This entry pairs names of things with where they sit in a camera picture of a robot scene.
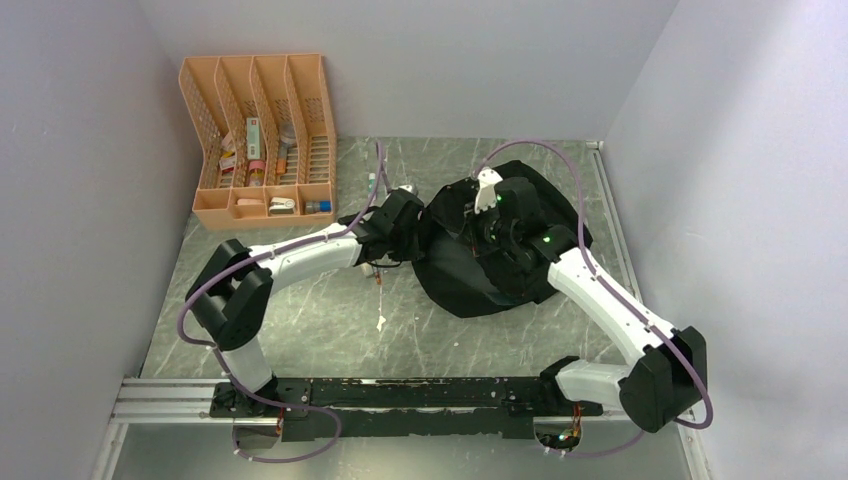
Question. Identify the black student backpack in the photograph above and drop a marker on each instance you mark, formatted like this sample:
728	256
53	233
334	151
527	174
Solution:
449	273

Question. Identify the tall white pink box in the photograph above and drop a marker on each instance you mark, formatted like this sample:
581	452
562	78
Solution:
253	138

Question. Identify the white stapler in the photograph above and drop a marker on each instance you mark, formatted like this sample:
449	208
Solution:
282	206

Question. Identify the peach plastic desk organizer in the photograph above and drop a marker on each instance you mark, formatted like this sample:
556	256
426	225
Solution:
289	94

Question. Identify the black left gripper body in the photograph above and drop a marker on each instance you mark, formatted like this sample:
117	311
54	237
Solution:
406	244

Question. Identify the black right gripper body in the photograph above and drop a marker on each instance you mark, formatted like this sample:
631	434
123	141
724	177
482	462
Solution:
494	233

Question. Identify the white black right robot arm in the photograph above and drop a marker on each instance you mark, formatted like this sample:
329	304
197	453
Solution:
665	367

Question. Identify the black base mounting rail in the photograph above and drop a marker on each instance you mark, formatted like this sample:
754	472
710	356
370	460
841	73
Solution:
355	407

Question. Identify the orange marker in organizer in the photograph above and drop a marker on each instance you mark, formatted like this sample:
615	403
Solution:
281	161

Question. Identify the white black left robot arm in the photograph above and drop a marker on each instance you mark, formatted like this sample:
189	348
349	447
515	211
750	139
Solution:
230	296

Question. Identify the aluminium side rail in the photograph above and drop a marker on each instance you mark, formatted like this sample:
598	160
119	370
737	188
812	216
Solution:
594	151

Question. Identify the white green glue stick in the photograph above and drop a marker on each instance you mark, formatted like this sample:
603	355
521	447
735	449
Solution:
372	184

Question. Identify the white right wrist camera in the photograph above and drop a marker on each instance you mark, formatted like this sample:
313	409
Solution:
486	197

